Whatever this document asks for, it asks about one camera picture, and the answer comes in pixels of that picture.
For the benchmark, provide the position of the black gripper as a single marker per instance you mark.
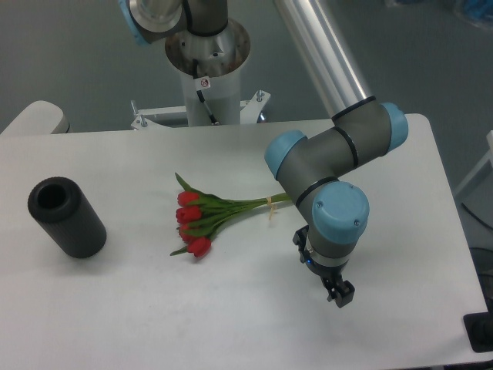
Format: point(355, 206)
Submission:
point(330, 272)

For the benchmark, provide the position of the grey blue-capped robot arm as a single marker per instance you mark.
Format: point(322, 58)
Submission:
point(308, 169)

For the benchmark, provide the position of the black box at table edge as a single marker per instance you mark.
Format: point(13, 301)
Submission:
point(479, 330)

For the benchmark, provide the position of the red tulip bouquet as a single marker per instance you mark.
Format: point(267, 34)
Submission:
point(200, 216)

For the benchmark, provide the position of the black ribbed cylindrical vase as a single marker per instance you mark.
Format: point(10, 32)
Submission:
point(62, 210)

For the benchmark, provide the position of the blue objects top right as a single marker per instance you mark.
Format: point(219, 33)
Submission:
point(477, 13)

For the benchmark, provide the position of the grey rounded chair back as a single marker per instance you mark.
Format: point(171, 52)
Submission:
point(39, 118)

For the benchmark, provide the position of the white pedestal base frame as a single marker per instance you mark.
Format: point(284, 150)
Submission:
point(250, 112)

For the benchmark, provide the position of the white frame at right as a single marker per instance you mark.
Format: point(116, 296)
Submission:
point(478, 173)

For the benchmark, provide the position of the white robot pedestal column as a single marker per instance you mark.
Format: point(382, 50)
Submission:
point(209, 67)

